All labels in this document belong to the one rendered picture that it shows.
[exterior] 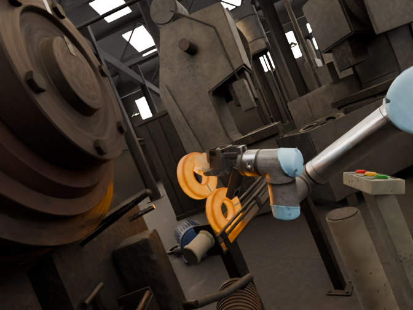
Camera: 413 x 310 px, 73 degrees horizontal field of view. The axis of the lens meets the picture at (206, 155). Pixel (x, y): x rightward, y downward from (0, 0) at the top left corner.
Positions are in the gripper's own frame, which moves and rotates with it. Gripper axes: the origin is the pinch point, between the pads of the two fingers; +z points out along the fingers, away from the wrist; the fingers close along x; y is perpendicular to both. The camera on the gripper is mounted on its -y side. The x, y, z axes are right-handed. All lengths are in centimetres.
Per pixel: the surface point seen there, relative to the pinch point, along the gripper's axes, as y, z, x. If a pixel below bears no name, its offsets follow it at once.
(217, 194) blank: -9.3, -5.0, -2.6
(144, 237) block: -6.3, -8.8, 31.8
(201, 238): -17.7, -7.3, 11.6
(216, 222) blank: -17.0, -6.8, 2.8
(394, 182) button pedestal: -17, -52, -39
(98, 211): 6.1, -14.7, 43.9
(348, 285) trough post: -83, -27, -66
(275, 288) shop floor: -94, 13, -63
